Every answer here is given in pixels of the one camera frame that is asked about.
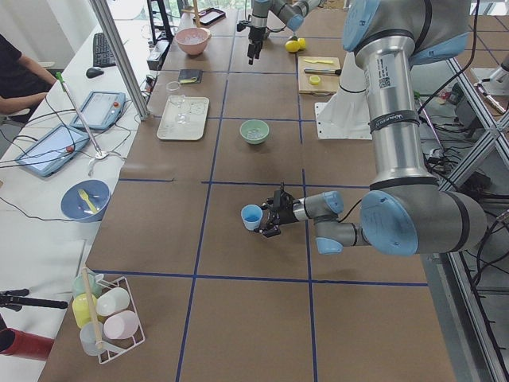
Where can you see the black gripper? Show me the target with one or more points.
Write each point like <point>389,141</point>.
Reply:
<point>285,213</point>
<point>254,36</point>

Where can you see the light blue plastic cup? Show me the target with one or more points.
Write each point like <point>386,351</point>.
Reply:
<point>251,216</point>

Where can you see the green bowl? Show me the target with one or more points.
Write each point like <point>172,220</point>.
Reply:
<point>254,123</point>

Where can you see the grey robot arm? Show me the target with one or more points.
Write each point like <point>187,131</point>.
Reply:
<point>291,15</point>
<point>404,212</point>

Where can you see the pink bowl with ice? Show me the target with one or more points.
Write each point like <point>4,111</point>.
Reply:
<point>193,41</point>

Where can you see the ice cubes in green bowl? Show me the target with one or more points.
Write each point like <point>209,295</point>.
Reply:
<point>254,134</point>

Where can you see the blue basin bowl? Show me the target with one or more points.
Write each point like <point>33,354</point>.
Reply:
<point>74,208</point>

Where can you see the yellow lemon upper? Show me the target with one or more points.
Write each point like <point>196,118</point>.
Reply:
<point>292,46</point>

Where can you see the yellow lemon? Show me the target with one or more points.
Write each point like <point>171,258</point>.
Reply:
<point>292,46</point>
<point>301,43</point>

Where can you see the yellow plastic knife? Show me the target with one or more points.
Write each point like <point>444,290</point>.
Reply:
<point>311,61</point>

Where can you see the yellow lemon lower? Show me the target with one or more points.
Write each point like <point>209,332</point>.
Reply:
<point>301,43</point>

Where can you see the grey folded cloth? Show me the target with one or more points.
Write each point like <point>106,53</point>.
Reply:
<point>190,76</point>

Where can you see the lemon half slice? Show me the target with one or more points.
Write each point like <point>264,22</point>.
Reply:
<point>314,80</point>

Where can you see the wooden cutting board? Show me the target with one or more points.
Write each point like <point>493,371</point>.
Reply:
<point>318,75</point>

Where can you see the cream bear tray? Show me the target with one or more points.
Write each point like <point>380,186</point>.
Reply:
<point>197,110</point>

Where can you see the clear wine glass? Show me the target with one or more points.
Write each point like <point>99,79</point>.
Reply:
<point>173,89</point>

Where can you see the black keyboard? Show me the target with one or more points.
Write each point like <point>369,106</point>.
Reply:
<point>102,55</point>

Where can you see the blue teach pendant far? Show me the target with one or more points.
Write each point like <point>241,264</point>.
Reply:
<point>102,109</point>

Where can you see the blue teach pendant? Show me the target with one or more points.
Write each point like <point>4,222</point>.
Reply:
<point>52,151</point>
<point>102,109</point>

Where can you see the black computer mouse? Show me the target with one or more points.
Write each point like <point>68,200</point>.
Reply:
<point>93,72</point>

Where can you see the white cup in rack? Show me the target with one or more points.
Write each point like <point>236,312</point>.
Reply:
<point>112,302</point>

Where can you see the pink cup in rack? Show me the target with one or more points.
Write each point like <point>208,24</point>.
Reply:
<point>121,325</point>

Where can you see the yellow plastic fork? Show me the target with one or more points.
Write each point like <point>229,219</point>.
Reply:
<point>85,197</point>

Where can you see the green cup in rack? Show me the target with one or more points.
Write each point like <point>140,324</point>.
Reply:
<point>78,286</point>

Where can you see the yellow cup in rack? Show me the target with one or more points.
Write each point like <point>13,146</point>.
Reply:
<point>81,310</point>

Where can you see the blue teach pendant near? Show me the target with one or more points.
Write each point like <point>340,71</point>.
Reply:
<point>52,151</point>

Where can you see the seated person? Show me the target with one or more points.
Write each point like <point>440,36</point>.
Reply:
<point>24,82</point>

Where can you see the black tripod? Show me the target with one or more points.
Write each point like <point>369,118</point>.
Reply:
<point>16,299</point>

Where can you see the red cylinder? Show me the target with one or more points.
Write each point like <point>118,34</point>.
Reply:
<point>17,343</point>

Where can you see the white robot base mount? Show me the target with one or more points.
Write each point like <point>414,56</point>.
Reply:
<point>346,114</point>

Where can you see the aluminium frame post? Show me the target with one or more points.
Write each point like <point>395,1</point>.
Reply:
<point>107,23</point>

